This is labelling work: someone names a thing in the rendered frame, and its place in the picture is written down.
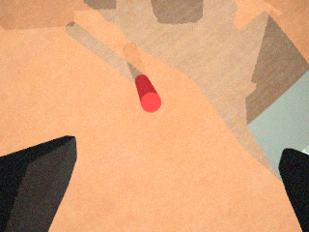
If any red peg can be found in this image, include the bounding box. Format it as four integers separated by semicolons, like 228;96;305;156
135;73;162;112

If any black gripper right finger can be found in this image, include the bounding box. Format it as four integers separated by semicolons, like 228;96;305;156
278;148;309;232

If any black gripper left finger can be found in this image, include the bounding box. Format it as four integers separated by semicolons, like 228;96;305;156
0;135;77;232

